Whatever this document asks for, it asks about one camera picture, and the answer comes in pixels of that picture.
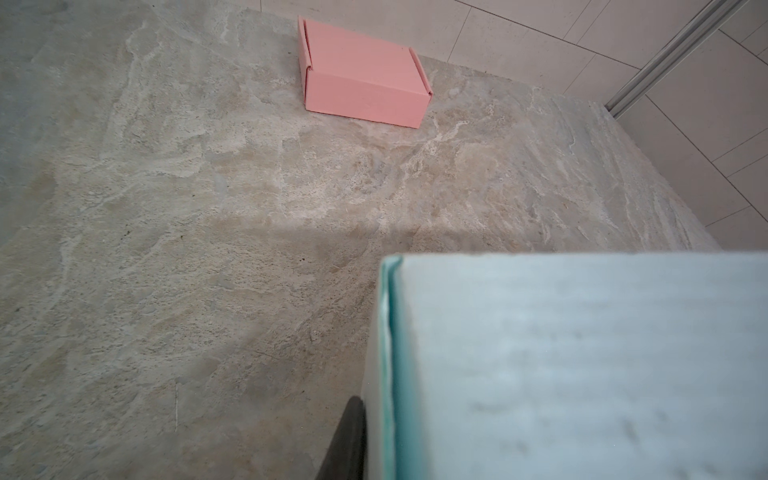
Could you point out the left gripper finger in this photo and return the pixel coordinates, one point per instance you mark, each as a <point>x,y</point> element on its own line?
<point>345,457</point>

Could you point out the light blue paper box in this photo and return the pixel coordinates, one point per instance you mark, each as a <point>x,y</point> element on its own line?
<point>568,366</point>

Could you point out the pink paper box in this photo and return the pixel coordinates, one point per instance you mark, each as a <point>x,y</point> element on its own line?
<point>348,74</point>

